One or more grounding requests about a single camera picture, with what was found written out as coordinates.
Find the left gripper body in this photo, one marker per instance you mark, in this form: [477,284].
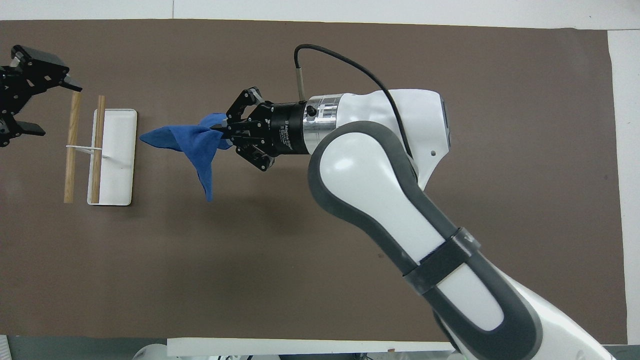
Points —
[5,97]

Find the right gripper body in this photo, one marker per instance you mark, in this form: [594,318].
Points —
[287,129]

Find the blue towel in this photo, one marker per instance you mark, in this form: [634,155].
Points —
[197,142]

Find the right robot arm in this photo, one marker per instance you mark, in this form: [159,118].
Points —
[370,190]

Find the white rack with wooden bars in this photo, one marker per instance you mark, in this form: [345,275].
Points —
[115,155]

